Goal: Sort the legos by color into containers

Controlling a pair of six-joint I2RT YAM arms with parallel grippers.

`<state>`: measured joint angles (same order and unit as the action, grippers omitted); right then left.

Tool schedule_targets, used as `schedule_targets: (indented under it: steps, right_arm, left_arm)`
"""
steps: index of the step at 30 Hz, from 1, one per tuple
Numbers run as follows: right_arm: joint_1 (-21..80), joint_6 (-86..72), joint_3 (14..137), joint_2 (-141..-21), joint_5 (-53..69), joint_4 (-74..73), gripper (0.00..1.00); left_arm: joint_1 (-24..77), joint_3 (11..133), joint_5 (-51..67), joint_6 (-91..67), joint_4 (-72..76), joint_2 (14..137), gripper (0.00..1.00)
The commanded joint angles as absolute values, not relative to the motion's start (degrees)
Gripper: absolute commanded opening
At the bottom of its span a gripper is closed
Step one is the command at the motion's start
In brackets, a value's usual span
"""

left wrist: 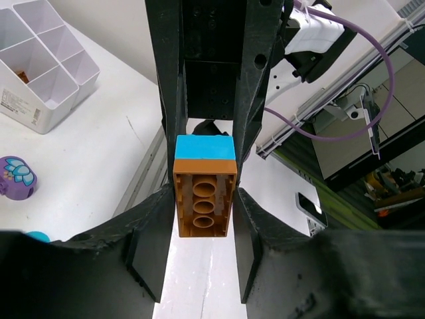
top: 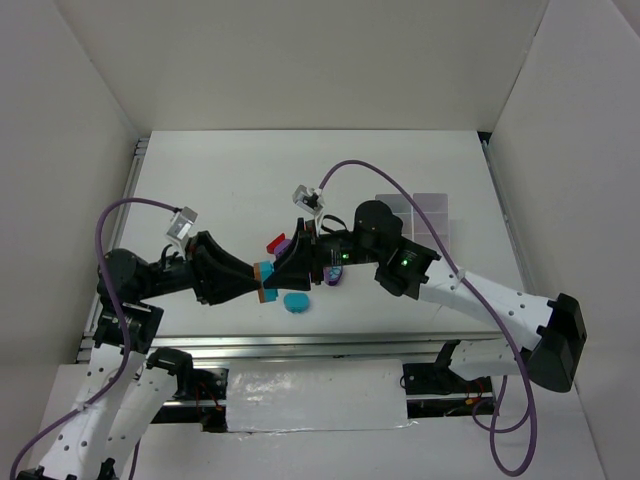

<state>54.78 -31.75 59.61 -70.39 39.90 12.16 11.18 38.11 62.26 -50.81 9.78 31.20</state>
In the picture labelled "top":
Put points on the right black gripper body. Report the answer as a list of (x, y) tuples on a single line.
[(308, 253)]

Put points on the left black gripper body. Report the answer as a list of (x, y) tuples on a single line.
[(197, 268)]

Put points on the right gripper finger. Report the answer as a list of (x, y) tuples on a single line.
[(289, 277), (300, 242)]

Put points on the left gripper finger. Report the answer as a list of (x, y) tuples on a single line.
[(217, 290), (217, 258)]

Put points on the brown lego plate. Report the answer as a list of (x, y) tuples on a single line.
[(258, 274)]

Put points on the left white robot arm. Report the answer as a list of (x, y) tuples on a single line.
[(127, 381)]

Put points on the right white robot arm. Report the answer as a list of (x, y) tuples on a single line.
[(544, 338)]

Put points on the purple curved lego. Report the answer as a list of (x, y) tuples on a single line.
[(281, 247)]

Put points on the purple oval flower lego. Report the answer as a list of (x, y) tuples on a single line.
[(332, 275)]

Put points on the teal rounded lego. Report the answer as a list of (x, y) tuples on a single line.
[(296, 302)]

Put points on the red curved lego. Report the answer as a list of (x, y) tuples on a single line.
[(273, 244)]

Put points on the white divided container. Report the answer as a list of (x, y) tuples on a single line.
[(436, 208)]

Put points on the white foil sheet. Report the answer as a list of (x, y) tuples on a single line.
[(336, 395)]

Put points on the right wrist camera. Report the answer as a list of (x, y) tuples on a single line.
[(310, 200)]

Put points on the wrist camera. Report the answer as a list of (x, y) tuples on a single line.
[(179, 227), (310, 200)]

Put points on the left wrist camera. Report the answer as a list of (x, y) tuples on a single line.
[(179, 227)]

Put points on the aluminium front rail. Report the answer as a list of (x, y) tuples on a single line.
[(206, 349)]

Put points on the aluminium rail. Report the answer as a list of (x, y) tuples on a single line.
[(139, 154), (524, 271), (206, 349)]

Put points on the left aluminium rail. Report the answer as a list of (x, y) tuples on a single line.
[(139, 154)]

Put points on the right aluminium rail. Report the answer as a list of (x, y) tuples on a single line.
[(524, 271)]

